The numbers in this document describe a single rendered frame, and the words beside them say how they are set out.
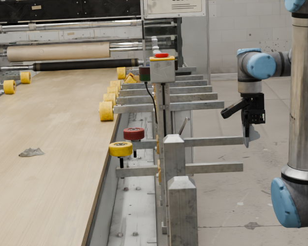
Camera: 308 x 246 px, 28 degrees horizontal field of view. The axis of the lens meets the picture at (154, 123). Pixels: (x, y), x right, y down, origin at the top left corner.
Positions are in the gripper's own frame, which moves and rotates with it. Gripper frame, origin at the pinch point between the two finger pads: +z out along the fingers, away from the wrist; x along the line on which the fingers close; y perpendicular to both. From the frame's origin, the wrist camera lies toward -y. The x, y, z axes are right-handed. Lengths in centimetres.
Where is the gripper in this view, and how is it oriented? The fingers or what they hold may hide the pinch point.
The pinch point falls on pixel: (245, 144)
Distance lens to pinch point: 238.1
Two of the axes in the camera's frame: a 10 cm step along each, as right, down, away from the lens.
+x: -0.1, -1.9, 9.8
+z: 0.5, 9.8, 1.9
